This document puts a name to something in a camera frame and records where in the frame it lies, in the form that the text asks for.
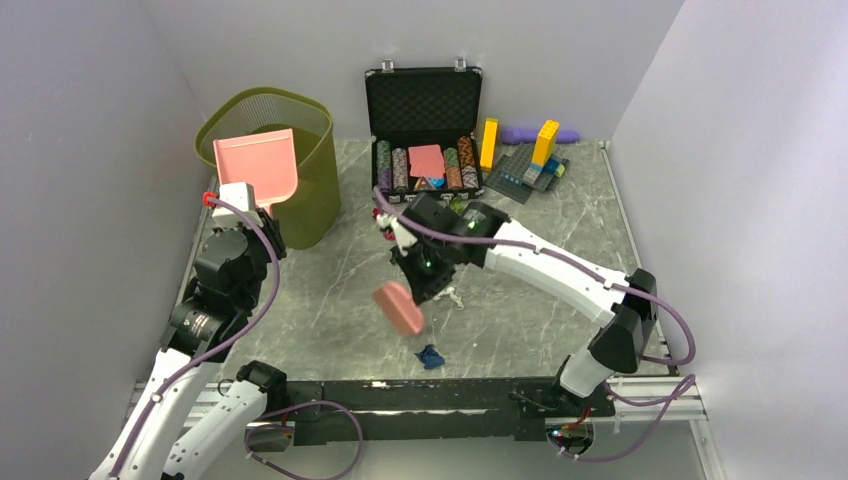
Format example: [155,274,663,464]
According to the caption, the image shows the yellow tall block left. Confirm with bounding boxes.
[480,118,498,172]

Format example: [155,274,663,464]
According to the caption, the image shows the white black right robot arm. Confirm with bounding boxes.
[373,193,656,416]

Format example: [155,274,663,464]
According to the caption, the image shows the dark blue scrap centre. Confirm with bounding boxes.
[415,344,445,370]

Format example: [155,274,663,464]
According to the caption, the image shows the purple cylinder toy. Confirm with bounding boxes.
[500,127,580,145]

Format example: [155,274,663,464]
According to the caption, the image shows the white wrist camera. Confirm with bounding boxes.
[202,182,259,225]
[375,214,417,255]

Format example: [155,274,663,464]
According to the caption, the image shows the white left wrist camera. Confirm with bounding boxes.
[202,182,259,225]

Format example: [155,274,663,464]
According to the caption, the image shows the black poker chip case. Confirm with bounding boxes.
[364,57,485,204]

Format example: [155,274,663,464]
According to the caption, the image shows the pink card stack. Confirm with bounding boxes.
[407,144,445,178]

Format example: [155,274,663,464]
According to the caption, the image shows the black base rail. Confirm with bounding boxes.
[286,377,615,446]

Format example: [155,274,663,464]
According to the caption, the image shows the green paper scrap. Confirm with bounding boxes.
[450,199,464,214]

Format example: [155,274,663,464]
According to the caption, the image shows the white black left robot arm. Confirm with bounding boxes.
[91,211,290,479]

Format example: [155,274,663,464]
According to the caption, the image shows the white torn paper scrap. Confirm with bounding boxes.
[438,286,465,310]

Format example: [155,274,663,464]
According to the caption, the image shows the yellow tall block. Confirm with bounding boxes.
[531,120,560,170]
[480,118,498,172]

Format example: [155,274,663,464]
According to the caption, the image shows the pink plastic dustpan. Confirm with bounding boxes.
[213,129,298,211]

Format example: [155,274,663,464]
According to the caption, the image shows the pink hand brush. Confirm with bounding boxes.
[372,281,425,336]

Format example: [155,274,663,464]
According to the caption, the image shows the grey building block baseplate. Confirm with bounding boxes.
[484,143,570,204]

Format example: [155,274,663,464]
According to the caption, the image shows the yellow tall block right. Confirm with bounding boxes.
[531,120,560,170]

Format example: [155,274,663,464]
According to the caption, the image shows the olive green mesh wastebasket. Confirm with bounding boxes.
[195,87,341,250]

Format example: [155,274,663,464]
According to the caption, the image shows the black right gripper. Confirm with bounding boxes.
[394,237,456,305]

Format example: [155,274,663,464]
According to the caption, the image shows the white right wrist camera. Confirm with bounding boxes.
[375,214,417,255]

